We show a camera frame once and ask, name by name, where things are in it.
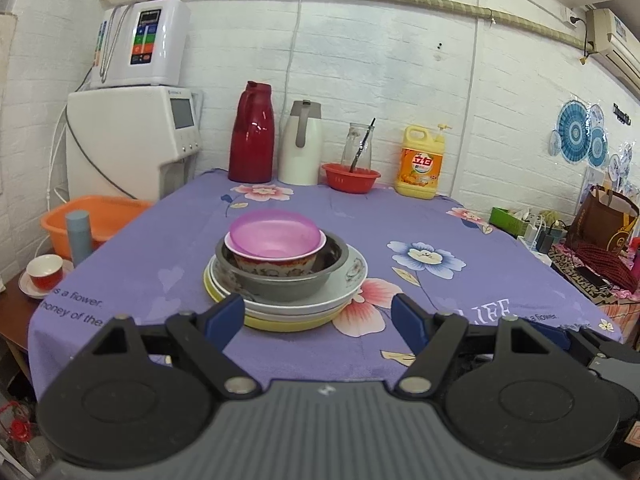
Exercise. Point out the white thermos jug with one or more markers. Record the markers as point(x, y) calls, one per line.
point(300, 157)

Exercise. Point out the orange plastic basin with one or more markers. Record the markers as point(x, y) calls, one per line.
point(110, 215)

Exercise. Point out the black stirring stick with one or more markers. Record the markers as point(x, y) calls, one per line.
point(365, 140)

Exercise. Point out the white floral plate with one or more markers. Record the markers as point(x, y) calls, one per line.
point(353, 270)

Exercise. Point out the yellow plate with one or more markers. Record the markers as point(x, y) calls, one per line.
point(285, 327)

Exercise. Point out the red cup on saucer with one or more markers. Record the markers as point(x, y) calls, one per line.
point(30, 291)

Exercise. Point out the plain white plate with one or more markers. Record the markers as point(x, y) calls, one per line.
point(280, 313)

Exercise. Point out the red patterned ceramic bowl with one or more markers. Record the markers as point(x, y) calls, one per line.
point(280, 267)

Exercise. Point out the red thermos jug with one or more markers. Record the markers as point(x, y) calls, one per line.
point(252, 135)

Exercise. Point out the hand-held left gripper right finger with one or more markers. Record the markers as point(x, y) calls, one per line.
point(407, 320)

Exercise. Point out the purple floral tablecloth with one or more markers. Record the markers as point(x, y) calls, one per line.
point(175, 240)

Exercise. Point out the red teacup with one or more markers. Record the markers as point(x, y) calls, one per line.
point(45, 275)

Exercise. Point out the yellow detergent bottle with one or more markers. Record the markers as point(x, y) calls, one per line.
point(420, 170)

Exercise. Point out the purple plastic bowl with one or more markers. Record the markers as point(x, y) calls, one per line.
point(275, 235)

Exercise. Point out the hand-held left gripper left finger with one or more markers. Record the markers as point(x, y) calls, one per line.
point(226, 317)

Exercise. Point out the wall socket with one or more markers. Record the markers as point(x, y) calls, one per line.
point(575, 16)

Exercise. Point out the blue grey bottle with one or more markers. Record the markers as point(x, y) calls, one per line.
point(79, 240)

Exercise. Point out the stainless steel bowl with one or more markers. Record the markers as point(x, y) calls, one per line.
point(300, 288)

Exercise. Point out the green box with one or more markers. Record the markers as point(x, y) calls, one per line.
point(500, 220)

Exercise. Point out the white water purifier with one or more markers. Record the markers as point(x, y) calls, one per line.
point(167, 45)

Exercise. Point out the dark charger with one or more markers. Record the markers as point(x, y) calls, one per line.
point(555, 237)

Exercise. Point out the white power strip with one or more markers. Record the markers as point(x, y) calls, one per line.
point(532, 246)

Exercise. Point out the brown paper bag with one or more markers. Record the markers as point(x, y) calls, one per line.
point(600, 225)

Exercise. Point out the white water dispenser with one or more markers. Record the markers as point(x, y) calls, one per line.
point(125, 140)

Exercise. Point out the red knitted cloth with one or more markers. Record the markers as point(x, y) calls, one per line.
point(610, 265)

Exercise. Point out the wooden side table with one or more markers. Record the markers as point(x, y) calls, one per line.
point(15, 320)

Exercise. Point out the black smartphone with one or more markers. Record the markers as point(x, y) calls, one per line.
point(592, 277)

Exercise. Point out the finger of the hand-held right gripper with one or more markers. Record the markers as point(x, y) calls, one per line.
point(590, 345)

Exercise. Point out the large blue paper fan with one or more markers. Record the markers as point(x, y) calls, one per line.
point(575, 132)

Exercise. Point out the red plastic basket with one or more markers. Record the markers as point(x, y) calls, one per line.
point(350, 182)

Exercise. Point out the white air conditioner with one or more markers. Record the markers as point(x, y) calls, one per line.
point(615, 45)

